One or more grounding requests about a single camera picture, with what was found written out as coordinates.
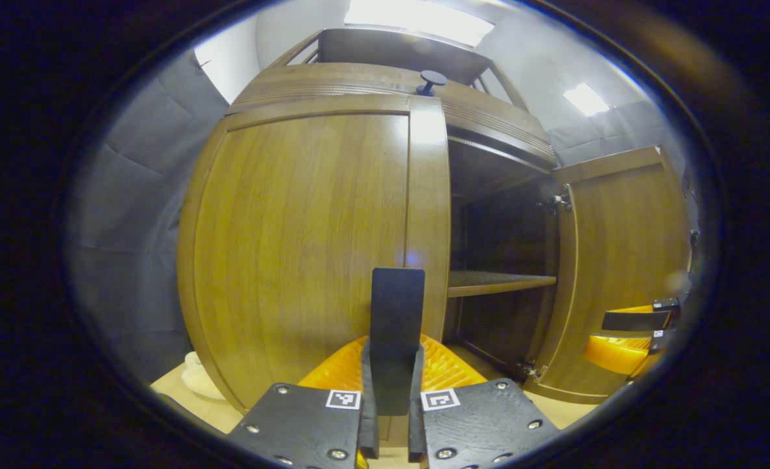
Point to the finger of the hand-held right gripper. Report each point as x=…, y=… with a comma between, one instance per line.
x=616, y=353
x=632, y=320

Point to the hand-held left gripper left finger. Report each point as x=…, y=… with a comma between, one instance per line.
x=300, y=423

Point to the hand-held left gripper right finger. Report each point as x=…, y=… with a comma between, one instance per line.
x=483, y=423

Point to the wooden shoe cabinet door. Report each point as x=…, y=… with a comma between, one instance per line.
x=619, y=247
x=294, y=247

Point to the wooden double-door shoe cabinet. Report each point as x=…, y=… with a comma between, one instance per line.
x=333, y=81

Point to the metal door hinge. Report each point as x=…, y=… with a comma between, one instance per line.
x=531, y=370
x=557, y=202

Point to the wooden cabinet shelf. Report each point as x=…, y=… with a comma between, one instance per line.
x=496, y=282

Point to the cream plush toy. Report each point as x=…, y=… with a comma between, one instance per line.
x=199, y=381

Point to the small ceiling light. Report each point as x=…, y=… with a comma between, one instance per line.
x=585, y=99

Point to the round black drawer knob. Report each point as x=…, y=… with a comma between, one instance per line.
x=432, y=81

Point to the large ceiling light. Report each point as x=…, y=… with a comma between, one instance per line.
x=417, y=19

